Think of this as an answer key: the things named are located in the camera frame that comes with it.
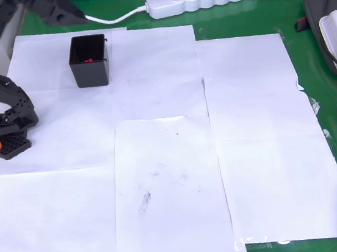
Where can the black square box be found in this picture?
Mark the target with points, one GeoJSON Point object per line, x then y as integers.
{"type": "Point", "coordinates": [91, 75]}

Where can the clear tape scrap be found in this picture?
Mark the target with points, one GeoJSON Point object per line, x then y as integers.
{"type": "Point", "coordinates": [327, 133]}
{"type": "Point", "coordinates": [314, 105]}

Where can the small red object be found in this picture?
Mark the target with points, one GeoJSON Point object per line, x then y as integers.
{"type": "Point", "coordinates": [88, 61]}

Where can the black red usb stick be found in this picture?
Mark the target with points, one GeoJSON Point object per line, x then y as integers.
{"type": "Point", "coordinates": [302, 24]}

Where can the grey pad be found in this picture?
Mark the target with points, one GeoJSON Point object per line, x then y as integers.
{"type": "Point", "coordinates": [315, 22]}

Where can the white paper sheet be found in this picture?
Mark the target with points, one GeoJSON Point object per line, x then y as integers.
{"type": "Point", "coordinates": [154, 57]}
{"type": "Point", "coordinates": [170, 193]}
{"type": "Point", "coordinates": [248, 76]}
{"type": "Point", "coordinates": [46, 61]}
{"type": "Point", "coordinates": [51, 226]}
{"type": "Point", "coordinates": [280, 186]}
{"type": "Point", "coordinates": [66, 144]}

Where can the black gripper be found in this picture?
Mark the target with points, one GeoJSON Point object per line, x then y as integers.
{"type": "Point", "coordinates": [66, 14]}

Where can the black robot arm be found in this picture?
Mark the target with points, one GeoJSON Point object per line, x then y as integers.
{"type": "Point", "coordinates": [13, 92]}

